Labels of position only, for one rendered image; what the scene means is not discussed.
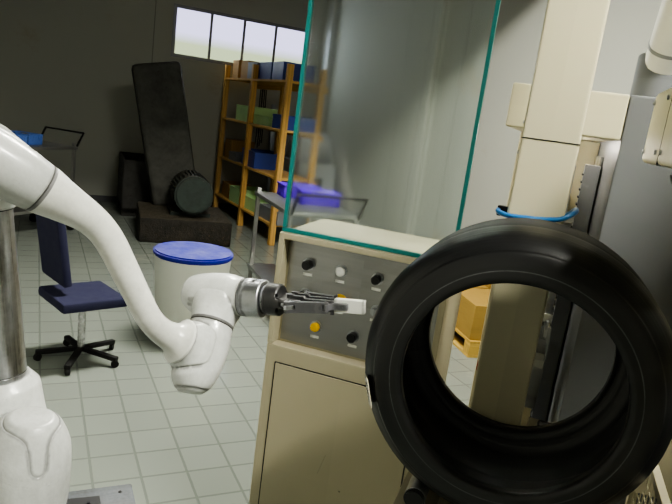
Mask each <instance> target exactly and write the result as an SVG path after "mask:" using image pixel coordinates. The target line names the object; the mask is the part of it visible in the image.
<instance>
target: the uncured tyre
mask: <svg viewBox="0 0 672 504"><path fill-rule="evenodd" d="M500 283H510V284H522V285H528V286H533V287H537V288H541V289H544V290H547V291H550V292H553V293H555V294H557V295H560V296H562V297H564V298H566V299H568V300H569V301H571V302H573V303H574V304H576V305H577V306H579V307H580V308H582V309H583V310H584V311H586V312H587V313H588V314H589V315H591V316H592V317H593V318H594V319H595V320H596V321H597V322H598V323H599V324H600V325H601V326H602V327H603V328H604V330H605V331H606V332H607V333H608V335H609V336H610V337H611V339H612V340H613V342H614V343H615V354H614V361H613V365H612V368H611V371H610V374H609V376H608V379H607V381H606V383H605V384H604V386H603V388H602V389H601V391H600V392H599V393H598V395H597V396H596V397H595V398H594V399H593V400H592V401H591V402H590V403H589V404H588V405H587V406H585V407H584V408H583V409H582V410H580V411H579V412H577V413H575V414H574V415H572V416H570V417H568V418H566V419H563V420H561V421H558V422H554V423H551V424H546V425H539V426H516V425H510V424H505V423H501V422H498V421H495V420H492V419H489V418H487V417H485V416H483V415H481V414H479V413H477V412H475V411H474V410H472V409H471V408H469V407H468V406H467V405H465V404H464V403H463V402H462V401H461V400H459V399H458V398H457V397H456V396H455V395H454V393H453V392H452V391H451V390H450V389H449V387H448V386H447V385H446V383H445V382H444V380H443V379H442V377H441V375H440V373H439V371H438V369H437V367H436V364H435V361H434V358H433V354H432V349H431V341H430V330H431V322H432V317H433V313H434V310H435V307H436V306H437V305H438V304H440V303H441V302H443V301H444V300H446V299H448V298H449V297H451V296H453V295H455V294H457V293H459V292H462V291H465V290H467V289H470V288H474V287H478V286H483V285H489V284H500ZM365 374H366V376H367V379H368V383H369V390H370V396H371V403H372V408H371V409H372V412H373V415H374V417H375V420H376V422H377V425H378V427H379V429H380V431H381V433H382V435H383V437H384V438H385V440H386V442H387V443H388V445H389V447H390V448H391V450H392V451H393V452H394V454H395V455H396V457H397V458H398V459H399V460H400V462H401V463H402V464H403V465H404V466H405V467H406V468H407V469H408V471H409V472H410V473H411V474H412V475H413V476H415V477H416V478H417V479H418V480H419V481H420V482H421V483H422V484H424V485H425V486H426V487H427V488H429V489H430V490H431V491H433V492H434V493H436V494H437V495H439V496H440V497H442V498H443V499H445V500H447V501H448V502H450V503H452V504H615V503H617V502H619V501H620V500H622V499H623V498H625V497H626V496H627V495H629V494H630V493H631V492H633V491H634V490H635V489H636V488H637V487H638V486H639V485H641V484H642V483H643V482H644V481H645V479H646V478H647V477H648V476H649V475H650V474H651V473H652V471H653V470H654V469H655V467H656V466H657V465H658V463H659V462H660V460H661V459H662V457H663V455H664V453H665V452H666V450H667V448H668V446H669V443H670V441H671V439H672V330H671V328H670V326H669V324H668V322H667V320H666V318H665V316H664V314H663V312H662V311H661V309H660V307H659V306H658V304H657V303H656V301H655V299H654V298H653V296H652V295H651V293H650V292H649V290H648V288H647V287H646V285H645V284H644V282H643V281H642V280H641V278H640V277H639V276H638V274H637V273H636V272H635V271H634V270H633V269H632V267H631V266H630V265H629V264H628V263H627V262H626V261H625V260H624V259H623V258H621V257H620V256H619V255H618V254H617V253H616V252H614V251H613V250H612V249H610V248H609V247H608V246H606V245H605V244H603V243H602V242H600V241H599V240H597V239H595V238H593V237H592V236H590V235H588V234H586V233H584V232H582V231H579V230H577V229H574V228H572V227H569V226H566V225H563V224H559V223H556V222H552V221H547V220H541V219H533V218H502V219H495V220H489V221H484V222H480V223H477V224H473V225H470V226H468V227H465V228H462V229H460V230H458V231H456V232H454V233H452V234H450V235H448V236H446V237H445V238H443V239H441V240H440V241H438V242H437V243H435V244H434V245H433V246H431V247H430V248H429V249H428V250H426V251H425V252H424V253H423V254H422V255H420V256H419V257H418V258H417V259H415V260H414V261H413V262H412V263H411V264H409V265H408V266H407V267H406V268H405V269H404V270H403V271H402V272H401V273H400V274H399V275H398V277H397V278H396V279H395V280H394V281H393V283H392V284H391V285H390V287H389V288H388V290H387V291H386V293H385V294H384V296H383V298H382V299H381V301H380V303H379V305H378V307H377V309H376V312H375V314H374V317H373V320H372V323H371V326H370V330H369V334H368V339H367V346H366V357H365Z"/></svg>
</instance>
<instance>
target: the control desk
mask: <svg viewBox="0 0 672 504"><path fill-rule="evenodd" d="M415 259H417V257H411V256H406V255H401V254H396V253H391V252H386V251H381V250H376V249H371V248H366V247H361V246H356V245H351V244H346V243H341V242H336V241H331V240H326V239H321V238H316V237H311V236H306V235H301V234H296V233H291V232H286V231H282V232H280V234H279V243H278V252H277V260H276V269H275V278H274V283H278V284H283V285H284V286H285V287H286V290H287V292H288V293H292V291H299V292H300V293H303V291H304V290H307V291H310V292H315V293H322V294H329V295H336V294H337V295H338V298H347V299H359V300H366V313H365V314H364V315H361V314H350V313H339V312H334V315H330V312H328V314H318V313H287V314H285V313H283V314H282V315H281V316H270V321H269V330H268V339H267V342H268V343H267V350H266V359H265V368H264V376H263V385H262V394H261V403H260V411H259V420H258V429H257V437H256V446H255V455H254V464H253V472H252V481H251V490H250V498H249V504H393V503H394V500H395V498H396V496H397V494H398V492H399V489H400V487H401V485H402V483H403V481H404V479H405V476H406V474H407V472H408V469H407V468H406V467H405V466H404V465H403V464H402V463H401V462H400V460H399V459H398V458H397V457H396V455H395V454H394V452H393V451H392V450H391V448H390V447H389V445H388V443H387V442H386V440H385V438H384V437H383V435H382V433H381V431H380V429H379V427H378V425H377V422H376V420H375V417H374V415H373V412H372V409H371V407H370V404H369V402H368V396H367V389H366V382H365V375H364V374H365V357H366V346H367V339H368V334H369V330H370V326H371V323H372V320H373V317H374V314H375V312H376V309H377V307H378V305H379V303H380V301H381V299H382V298H383V296H384V294H385V293H386V291H387V290H388V288H389V287H390V285H391V284H392V283H393V281H394V280H395V279H396V278H397V277H398V275H399V274H400V273H401V272H402V271H403V270H404V269H405V268H406V267H407V266H408V265H409V264H411V263H412V262H413V261H414V260H415ZM461 294H462V292H459V293H457V294H455V295H453V296H451V297H449V298H448V299H446V300H444V301H443V302H441V303H440V304H438V305H437V306H436V307H435V310H434V313H433V317H432V322H431V330H430V341H431V349H432V354H433V358H434V361H435V364H436V367H437V369H438V371H439V373H440V375H441V377H442V379H443V380H444V382H446V377H447V371H448V366H449V360H450V355H451V349H452V344H453V338H454V333H455V327H456V322H457V316H458V311H459V305H460V300H461Z"/></svg>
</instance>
